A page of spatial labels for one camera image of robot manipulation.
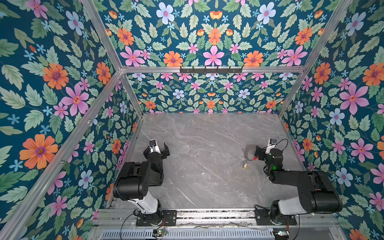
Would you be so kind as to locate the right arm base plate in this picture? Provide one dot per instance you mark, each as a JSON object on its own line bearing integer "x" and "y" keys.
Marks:
{"x": 264, "y": 218}

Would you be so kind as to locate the white ventilation grille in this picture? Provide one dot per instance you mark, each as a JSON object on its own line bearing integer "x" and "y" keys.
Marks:
{"x": 187, "y": 234}

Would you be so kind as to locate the black hook rail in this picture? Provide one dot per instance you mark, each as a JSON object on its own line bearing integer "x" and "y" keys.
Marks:
{"x": 211, "y": 70}

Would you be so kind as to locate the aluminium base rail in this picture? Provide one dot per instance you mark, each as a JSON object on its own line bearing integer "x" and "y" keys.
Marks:
{"x": 211, "y": 217}

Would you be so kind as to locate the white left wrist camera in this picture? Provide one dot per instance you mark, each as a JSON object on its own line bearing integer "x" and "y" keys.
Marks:
{"x": 152, "y": 143}

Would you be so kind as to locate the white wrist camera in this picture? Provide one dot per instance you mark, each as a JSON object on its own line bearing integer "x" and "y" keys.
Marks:
{"x": 152, "y": 143}
{"x": 271, "y": 145}

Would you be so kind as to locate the silver keyring with keys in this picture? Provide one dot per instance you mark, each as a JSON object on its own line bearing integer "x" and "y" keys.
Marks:
{"x": 249, "y": 154}

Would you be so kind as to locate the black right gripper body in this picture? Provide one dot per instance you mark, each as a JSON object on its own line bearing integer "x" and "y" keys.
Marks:
{"x": 260, "y": 152}

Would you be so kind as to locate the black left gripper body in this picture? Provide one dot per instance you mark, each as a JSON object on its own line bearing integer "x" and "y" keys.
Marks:
{"x": 157, "y": 151}

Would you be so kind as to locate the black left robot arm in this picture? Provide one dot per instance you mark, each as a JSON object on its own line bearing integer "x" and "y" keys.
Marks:
{"x": 135, "y": 179}

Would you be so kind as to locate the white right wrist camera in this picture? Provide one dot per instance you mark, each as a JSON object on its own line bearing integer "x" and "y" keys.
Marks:
{"x": 271, "y": 145}

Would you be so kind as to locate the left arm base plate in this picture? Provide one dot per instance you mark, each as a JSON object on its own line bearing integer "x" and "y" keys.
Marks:
{"x": 166, "y": 218}

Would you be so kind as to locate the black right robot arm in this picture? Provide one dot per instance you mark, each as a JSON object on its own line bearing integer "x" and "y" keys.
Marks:
{"x": 316, "y": 194}

